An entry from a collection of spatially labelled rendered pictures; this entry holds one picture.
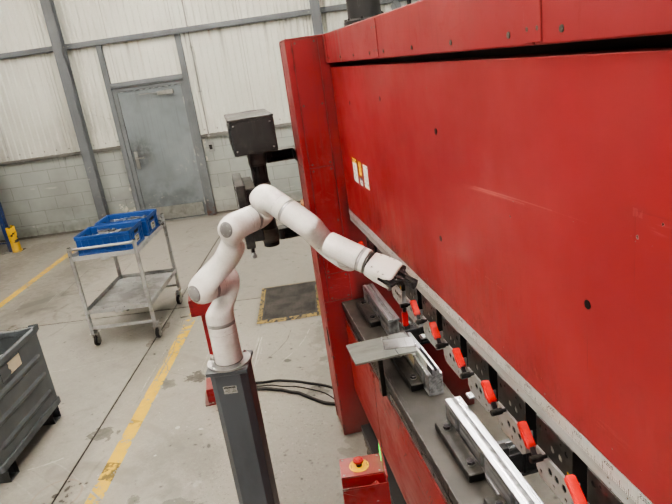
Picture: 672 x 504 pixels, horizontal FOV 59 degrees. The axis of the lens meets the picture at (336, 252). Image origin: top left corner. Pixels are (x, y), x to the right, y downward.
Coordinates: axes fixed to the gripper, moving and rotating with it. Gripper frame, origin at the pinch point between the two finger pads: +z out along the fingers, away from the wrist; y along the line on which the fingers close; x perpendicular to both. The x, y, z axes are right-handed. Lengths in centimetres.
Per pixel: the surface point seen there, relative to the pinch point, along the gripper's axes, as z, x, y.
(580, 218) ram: 37, 71, 38
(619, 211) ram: 41, 79, 44
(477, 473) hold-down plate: 43, -37, 27
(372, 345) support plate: -15, -66, -21
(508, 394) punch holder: 40, 8, 30
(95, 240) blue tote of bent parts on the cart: -308, -227, -107
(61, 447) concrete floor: -190, -242, 37
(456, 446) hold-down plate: 34, -44, 17
